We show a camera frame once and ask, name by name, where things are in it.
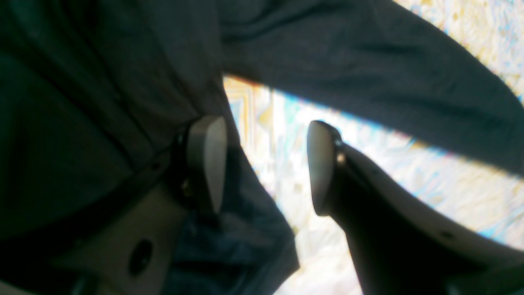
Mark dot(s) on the black long-sleeve t-shirt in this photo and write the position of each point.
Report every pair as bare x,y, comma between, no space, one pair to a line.
94,91

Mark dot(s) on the patterned tile tablecloth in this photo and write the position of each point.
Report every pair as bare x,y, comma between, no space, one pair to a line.
273,127

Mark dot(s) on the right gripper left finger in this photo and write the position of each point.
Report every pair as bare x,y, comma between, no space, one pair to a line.
131,254

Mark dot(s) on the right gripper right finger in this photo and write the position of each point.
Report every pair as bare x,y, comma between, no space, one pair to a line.
398,244

